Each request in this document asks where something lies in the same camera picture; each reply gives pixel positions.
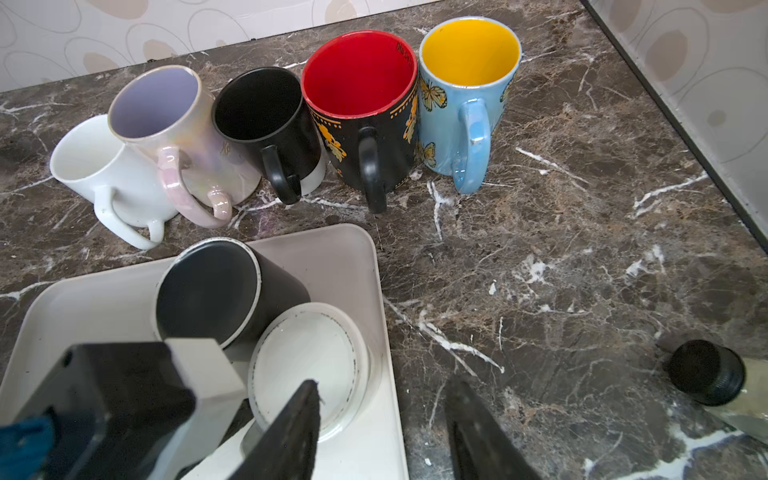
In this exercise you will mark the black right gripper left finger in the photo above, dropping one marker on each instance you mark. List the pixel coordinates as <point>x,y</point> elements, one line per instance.
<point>287,448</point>

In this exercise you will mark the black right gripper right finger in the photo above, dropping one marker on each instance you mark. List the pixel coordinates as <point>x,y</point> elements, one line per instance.
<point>479,447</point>

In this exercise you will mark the cream white mug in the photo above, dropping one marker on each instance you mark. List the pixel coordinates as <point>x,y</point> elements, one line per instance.
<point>339,352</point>

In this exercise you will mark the white ribbed mug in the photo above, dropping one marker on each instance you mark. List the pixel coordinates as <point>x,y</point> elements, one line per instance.
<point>120,182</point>

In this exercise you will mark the black and white mug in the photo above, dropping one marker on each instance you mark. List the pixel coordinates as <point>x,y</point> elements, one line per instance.
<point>263,114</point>

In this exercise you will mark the pink ceramic mug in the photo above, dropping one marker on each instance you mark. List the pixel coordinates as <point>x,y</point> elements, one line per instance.
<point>166,114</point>

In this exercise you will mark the black skull mug red inside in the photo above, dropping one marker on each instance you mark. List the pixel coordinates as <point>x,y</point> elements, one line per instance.
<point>361,88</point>

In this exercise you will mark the blue butterfly mug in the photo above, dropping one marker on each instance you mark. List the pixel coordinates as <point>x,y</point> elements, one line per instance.
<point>466,68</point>

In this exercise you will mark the small black mug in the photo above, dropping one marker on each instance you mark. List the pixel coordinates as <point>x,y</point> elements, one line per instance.
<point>225,290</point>

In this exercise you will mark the beige plastic tray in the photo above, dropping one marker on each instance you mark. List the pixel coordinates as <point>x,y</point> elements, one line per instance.
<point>338,266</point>

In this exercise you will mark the small bottle black cap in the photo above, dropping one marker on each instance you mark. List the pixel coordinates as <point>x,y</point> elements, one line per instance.
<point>730,387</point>

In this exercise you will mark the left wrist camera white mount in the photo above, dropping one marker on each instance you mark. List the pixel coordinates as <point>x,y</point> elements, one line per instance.
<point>130,410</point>

